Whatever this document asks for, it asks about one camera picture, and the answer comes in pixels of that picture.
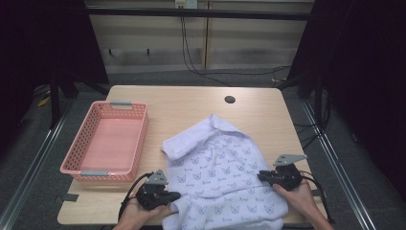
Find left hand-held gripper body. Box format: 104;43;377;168
136;169;170;211

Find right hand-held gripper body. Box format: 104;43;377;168
269;153;308;192

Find white cat-print garment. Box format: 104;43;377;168
161;113;290;230

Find pink plastic basket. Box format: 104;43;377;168
59;101;149;183

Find person's right hand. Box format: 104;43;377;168
272;182;321;219

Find person's left hand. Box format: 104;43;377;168
113;200;179;230

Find black metal stand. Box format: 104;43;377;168
47;73;80;129

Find black curtain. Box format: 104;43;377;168
0;0;110;154
286;0;406;205

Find black horizontal bar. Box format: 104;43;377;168
85;8;317;22

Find left hand-held gripper black cable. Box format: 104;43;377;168
117;172;155;222

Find hand-held gripper black cable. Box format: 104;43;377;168
117;172;155;222
300;171;337;224

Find right hand-held gripper black cable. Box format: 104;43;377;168
300;171;337;224

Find black floor cables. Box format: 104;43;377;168
293;121;324;151

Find metal floor rail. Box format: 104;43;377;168
0;99;77;230
301;100;378;230

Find black wall cable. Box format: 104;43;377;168
180;15;292;87

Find white wall socket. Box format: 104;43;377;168
174;0;199;10

